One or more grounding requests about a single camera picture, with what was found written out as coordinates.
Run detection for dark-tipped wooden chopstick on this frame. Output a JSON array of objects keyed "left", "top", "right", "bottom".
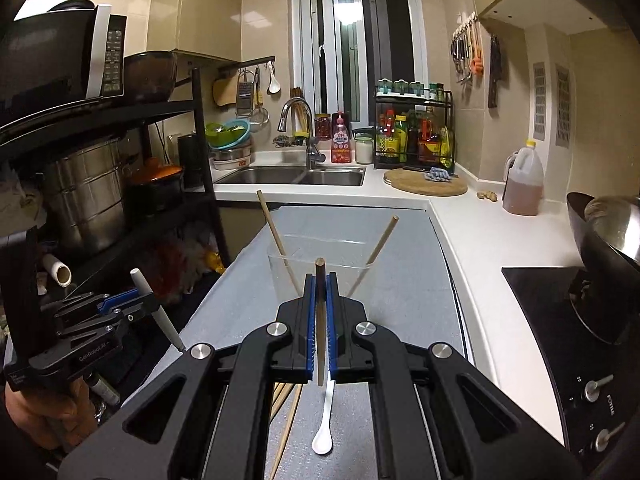
[{"left": 314, "top": 257, "right": 327, "bottom": 387}]

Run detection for hanging wooden cutting board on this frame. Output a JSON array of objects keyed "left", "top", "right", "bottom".
[{"left": 212, "top": 76, "right": 240, "bottom": 108}]

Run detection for hanging steel kitchen scissors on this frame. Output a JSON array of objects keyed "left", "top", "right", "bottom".
[{"left": 451, "top": 35, "right": 473, "bottom": 85}]

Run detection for white framed window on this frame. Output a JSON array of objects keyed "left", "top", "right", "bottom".
[{"left": 292, "top": 0, "right": 428, "bottom": 123}]

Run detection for orange handled hanging tool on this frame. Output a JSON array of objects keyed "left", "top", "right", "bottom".
[{"left": 472, "top": 25, "right": 486, "bottom": 77}]

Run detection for steel wok lid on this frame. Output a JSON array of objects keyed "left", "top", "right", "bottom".
[{"left": 584, "top": 195, "right": 640, "bottom": 266}]

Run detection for black glass cooktop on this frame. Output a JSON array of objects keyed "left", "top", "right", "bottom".
[{"left": 501, "top": 266, "right": 640, "bottom": 461}]

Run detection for black wok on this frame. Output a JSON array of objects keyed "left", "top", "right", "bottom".
[{"left": 566, "top": 192, "right": 640, "bottom": 346}]

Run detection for orange lidded pot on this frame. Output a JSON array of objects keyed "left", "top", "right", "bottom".
[{"left": 125, "top": 157, "right": 186, "bottom": 216}]

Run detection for steel mesh strainer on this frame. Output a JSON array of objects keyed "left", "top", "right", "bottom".
[{"left": 249, "top": 105, "right": 271, "bottom": 133}]

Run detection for white plastic spoon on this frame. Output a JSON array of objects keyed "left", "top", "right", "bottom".
[
  {"left": 311, "top": 380, "right": 337, "bottom": 457},
  {"left": 130, "top": 267, "right": 187, "bottom": 352}
]

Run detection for bundle of wooden utensils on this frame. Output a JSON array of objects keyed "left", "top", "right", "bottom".
[{"left": 290, "top": 87, "right": 312, "bottom": 133}]

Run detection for row of spice jars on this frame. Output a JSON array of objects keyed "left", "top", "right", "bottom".
[{"left": 377, "top": 79, "right": 446, "bottom": 101}]

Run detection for dark glass bowl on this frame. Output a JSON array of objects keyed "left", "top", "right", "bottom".
[{"left": 122, "top": 51, "right": 179, "bottom": 106}]

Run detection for hanging cleaver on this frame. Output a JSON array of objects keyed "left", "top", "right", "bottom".
[{"left": 487, "top": 34, "right": 507, "bottom": 109}]

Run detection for pink dish soap bottle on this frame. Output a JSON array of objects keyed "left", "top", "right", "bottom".
[{"left": 331, "top": 110, "right": 353, "bottom": 164}]

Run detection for steel basin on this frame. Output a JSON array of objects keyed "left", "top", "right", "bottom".
[{"left": 210, "top": 142, "right": 253, "bottom": 171}]

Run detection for black wire spice rack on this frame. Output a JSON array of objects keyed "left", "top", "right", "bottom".
[{"left": 374, "top": 91, "right": 456, "bottom": 171}]

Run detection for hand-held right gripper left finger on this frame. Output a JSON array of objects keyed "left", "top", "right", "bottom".
[{"left": 57, "top": 274, "right": 318, "bottom": 480}]

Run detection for steel double sink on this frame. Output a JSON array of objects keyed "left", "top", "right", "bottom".
[{"left": 214, "top": 165, "right": 367, "bottom": 188}]

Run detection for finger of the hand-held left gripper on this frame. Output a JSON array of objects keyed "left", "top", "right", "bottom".
[
  {"left": 52, "top": 287, "right": 163, "bottom": 323},
  {"left": 56, "top": 309, "right": 150, "bottom": 348}
]

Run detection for black cylindrical kettle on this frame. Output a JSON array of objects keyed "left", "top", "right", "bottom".
[{"left": 177, "top": 132, "right": 206, "bottom": 188}]

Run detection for steel kitchen faucet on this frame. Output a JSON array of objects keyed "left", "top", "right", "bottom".
[{"left": 278, "top": 97, "right": 326, "bottom": 171}]

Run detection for large steel stockpot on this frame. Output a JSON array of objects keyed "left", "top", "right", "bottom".
[{"left": 37, "top": 135, "right": 136, "bottom": 261}]

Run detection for colourful fluffy duster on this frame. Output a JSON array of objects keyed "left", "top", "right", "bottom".
[{"left": 145, "top": 230, "right": 226, "bottom": 306}]

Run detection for clear plastic cup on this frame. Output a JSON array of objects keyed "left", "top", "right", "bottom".
[{"left": 266, "top": 232, "right": 378, "bottom": 321}]

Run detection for grey foam mat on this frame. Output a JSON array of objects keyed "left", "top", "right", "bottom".
[{"left": 107, "top": 205, "right": 468, "bottom": 480}]

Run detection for grey wall vent grille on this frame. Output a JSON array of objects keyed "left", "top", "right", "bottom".
[
  {"left": 532, "top": 62, "right": 547, "bottom": 142},
  {"left": 555, "top": 65, "right": 572, "bottom": 150}
]

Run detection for beige wall cabinet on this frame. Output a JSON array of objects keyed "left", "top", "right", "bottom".
[{"left": 147, "top": 0, "right": 246, "bottom": 63}]

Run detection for plastic cooking oil jug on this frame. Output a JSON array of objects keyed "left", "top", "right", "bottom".
[{"left": 501, "top": 140, "right": 545, "bottom": 217}]

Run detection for white jar with dark lid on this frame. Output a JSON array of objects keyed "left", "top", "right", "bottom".
[{"left": 354, "top": 130, "right": 375, "bottom": 165}]

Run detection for black microwave oven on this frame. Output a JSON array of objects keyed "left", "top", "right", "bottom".
[{"left": 0, "top": 0, "right": 128, "bottom": 131}]

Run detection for white wall cabinet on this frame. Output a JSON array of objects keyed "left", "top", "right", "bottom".
[{"left": 475, "top": 0, "right": 621, "bottom": 37}]

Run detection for row of sauce bottles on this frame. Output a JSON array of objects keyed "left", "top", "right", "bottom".
[{"left": 376, "top": 107, "right": 453, "bottom": 168}]

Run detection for black metal shelf rack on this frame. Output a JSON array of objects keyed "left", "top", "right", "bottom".
[{"left": 0, "top": 67, "right": 233, "bottom": 411}]

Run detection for round wooden cutting board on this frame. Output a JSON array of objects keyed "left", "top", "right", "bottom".
[{"left": 383, "top": 167, "right": 469, "bottom": 197}]

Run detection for blue plastic basin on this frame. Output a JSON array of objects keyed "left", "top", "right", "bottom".
[{"left": 220, "top": 119, "right": 251, "bottom": 150}]

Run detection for sink wire caddy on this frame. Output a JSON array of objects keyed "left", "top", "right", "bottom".
[{"left": 272, "top": 132, "right": 308, "bottom": 150}]

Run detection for steel box grater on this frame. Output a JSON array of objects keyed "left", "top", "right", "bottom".
[{"left": 235, "top": 70, "right": 254, "bottom": 106}]

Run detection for white tube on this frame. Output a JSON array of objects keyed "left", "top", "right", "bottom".
[{"left": 86, "top": 375, "right": 122, "bottom": 407}]

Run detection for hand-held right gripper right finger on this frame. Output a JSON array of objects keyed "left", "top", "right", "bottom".
[{"left": 325, "top": 274, "right": 586, "bottom": 480}]

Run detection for person's left hand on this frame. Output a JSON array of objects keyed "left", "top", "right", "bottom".
[{"left": 5, "top": 375, "right": 97, "bottom": 451}]

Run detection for white wall hook rail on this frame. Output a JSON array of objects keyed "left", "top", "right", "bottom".
[{"left": 451, "top": 11, "right": 479, "bottom": 38}]

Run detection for black wall hook rail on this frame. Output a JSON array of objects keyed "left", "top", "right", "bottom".
[{"left": 218, "top": 56, "right": 277, "bottom": 72}]

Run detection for white cardboard roll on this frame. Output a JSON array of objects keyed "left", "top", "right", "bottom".
[{"left": 41, "top": 254, "right": 74, "bottom": 287}]

